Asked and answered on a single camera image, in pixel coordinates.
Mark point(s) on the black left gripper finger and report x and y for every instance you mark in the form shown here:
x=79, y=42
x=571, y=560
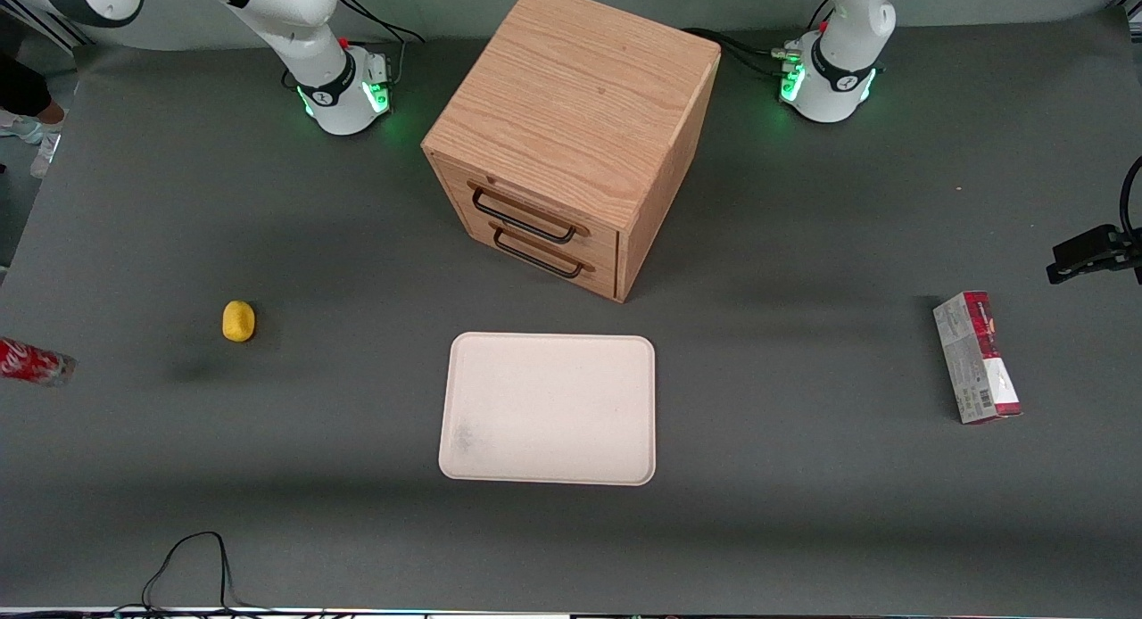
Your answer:
x=1088, y=249

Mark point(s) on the red coke bottle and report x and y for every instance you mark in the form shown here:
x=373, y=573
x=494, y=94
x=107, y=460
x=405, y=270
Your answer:
x=31, y=362

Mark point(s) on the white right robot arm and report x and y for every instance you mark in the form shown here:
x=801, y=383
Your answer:
x=303, y=39

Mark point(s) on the cream plastic tray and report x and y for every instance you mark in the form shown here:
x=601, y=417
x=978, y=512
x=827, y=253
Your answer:
x=549, y=409

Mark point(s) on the red white cardboard box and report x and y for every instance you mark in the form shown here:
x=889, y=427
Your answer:
x=977, y=360

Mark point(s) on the wooden drawer front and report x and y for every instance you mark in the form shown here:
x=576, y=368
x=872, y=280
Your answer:
x=603, y=243
x=603, y=278

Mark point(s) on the wooden drawer cabinet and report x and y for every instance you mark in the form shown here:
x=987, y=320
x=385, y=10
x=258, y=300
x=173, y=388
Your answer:
x=571, y=93

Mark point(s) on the yellow lemon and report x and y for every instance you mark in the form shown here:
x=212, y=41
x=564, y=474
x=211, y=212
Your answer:
x=238, y=321

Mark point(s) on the light sneaker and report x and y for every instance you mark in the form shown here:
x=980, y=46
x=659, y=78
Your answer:
x=31, y=130

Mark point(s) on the person leg black trousers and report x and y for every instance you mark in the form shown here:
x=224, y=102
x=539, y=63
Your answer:
x=22, y=88

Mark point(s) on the aluminium frame rail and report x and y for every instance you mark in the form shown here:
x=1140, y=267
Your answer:
x=62, y=32

